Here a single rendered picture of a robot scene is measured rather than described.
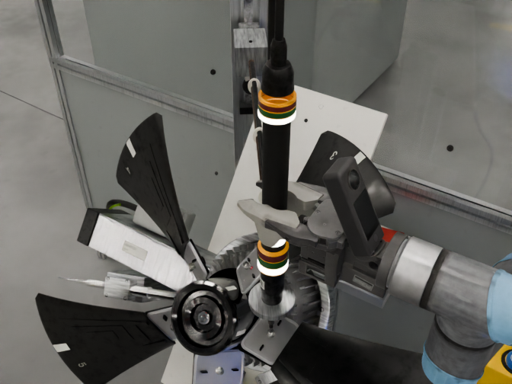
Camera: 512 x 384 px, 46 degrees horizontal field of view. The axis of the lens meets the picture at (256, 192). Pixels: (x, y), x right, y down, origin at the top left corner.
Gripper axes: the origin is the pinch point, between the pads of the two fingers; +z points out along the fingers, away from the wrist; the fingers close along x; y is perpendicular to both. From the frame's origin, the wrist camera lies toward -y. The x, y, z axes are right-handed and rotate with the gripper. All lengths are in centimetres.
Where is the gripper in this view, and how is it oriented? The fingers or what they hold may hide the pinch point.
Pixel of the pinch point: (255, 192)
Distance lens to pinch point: 78.8
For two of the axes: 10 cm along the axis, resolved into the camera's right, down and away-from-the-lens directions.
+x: 5.2, -5.6, 6.4
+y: -0.1, 7.5, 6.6
